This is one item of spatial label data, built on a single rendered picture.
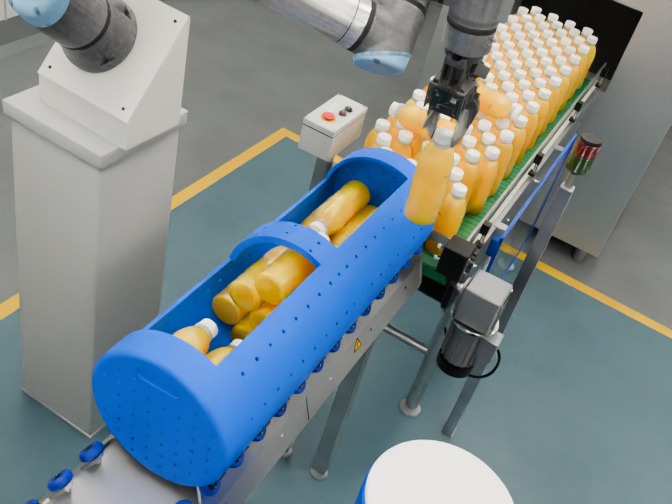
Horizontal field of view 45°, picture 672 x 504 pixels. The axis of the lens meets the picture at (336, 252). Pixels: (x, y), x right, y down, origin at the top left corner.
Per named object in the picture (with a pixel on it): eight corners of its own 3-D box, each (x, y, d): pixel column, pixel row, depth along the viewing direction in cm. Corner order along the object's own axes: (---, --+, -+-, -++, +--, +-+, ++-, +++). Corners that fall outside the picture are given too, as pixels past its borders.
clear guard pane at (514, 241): (448, 355, 253) (501, 238, 223) (525, 241, 311) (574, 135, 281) (450, 356, 253) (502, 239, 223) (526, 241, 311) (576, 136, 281)
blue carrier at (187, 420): (90, 435, 147) (88, 323, 130) (325, 222, 212) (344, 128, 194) (217, 515, 139) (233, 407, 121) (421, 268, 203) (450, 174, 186)
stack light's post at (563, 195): (441, 432, 289) (559, 186, 221) (445, 425, 292) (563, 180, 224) (451, 437, 288) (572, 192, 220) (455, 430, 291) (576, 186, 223)
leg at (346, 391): (306, 474, 263) (349, 343, 224) (315, 462, 267) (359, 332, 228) (321, 483, 261) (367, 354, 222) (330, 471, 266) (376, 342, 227)
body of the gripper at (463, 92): (420, 109, 149) (435, 50, 141) (438, 90, 155) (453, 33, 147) (458, 124, 147) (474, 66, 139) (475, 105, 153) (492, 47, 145)
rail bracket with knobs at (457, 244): (426, 272, 212) (437, 242, 205) (436, 258, 217) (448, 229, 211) (459, 289, 209) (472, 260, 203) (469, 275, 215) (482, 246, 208)
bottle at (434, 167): (397, 209, 170) (417, 135, 159) (420, 201, 174) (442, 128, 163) (419, 228, 167) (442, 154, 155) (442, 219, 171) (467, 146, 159)
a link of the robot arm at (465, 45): (458, 6, 144) (507, 24, 142) (451, 31, 148) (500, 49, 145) (438, 23, 138) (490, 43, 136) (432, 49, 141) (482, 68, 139)
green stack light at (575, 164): (562, 168, 216) (569, 153, 213) (568, 159, 221) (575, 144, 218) (584, 178, 215) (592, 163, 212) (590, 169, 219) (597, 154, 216)
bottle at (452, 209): (442, 237, 224) (462, 184, 213) (454, 254, 220) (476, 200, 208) (420, 240, 221) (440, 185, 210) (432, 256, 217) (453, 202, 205)
